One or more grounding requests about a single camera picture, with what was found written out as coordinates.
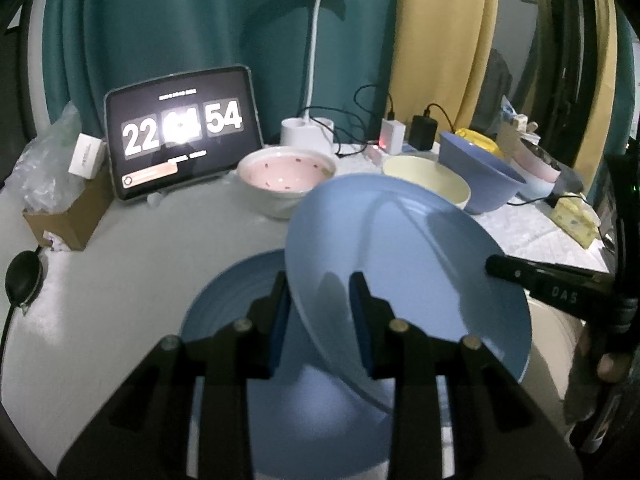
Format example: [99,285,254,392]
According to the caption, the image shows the tablet showing clock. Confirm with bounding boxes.
[104,65,264,202]

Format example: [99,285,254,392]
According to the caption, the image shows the dark blue bowl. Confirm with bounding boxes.
[438,132,526,214]

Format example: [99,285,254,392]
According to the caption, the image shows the small white box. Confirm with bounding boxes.
[68,133,106,180]

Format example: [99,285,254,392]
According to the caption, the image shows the cardboard box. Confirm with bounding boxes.
[23,167,114,252]

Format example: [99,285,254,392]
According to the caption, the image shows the pink stacked bowl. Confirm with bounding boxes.
[514,139,561,183]

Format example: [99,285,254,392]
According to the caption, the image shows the light blue plate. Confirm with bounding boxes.
[180,250,392,479]
[284,174,533,411]

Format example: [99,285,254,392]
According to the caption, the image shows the black round puck device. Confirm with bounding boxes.
[4,249,44,308]

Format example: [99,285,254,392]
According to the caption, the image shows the clear plastic bag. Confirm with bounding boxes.
[6,101,85,214]

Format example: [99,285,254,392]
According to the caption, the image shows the right hand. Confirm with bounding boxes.
[563,325,629,425]

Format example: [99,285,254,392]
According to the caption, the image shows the light blue stacked bowl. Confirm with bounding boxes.
[518,172,554,200]

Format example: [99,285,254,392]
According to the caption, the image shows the black charger block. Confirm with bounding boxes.
[408,115,438,152]

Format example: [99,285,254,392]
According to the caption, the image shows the white power strip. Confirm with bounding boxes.
[335,142,440,167]

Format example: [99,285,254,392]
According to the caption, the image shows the white basket container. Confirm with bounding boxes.
[496,114,540,156]

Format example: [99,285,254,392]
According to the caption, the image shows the pink strawberry bowl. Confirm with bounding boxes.
[236,146,337,220]

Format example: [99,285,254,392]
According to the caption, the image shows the yellow wipes pack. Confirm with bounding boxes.
[456,128,504,158]

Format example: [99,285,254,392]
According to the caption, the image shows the white charger block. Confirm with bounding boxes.
[378,119,406,155]

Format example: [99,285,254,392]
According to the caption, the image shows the cream yellow bowl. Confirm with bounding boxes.
[382,155,472,209]

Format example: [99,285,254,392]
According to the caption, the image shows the yellow curtain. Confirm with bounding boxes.
[390,0,499,128]

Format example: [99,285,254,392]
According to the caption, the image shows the black charger cable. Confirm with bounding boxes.
[422,103,459,134]

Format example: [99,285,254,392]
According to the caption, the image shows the yellow tissue box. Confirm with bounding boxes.
[550,195,600,249]

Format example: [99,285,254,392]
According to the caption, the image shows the teal curtain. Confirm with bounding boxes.
[42,0,396,143]

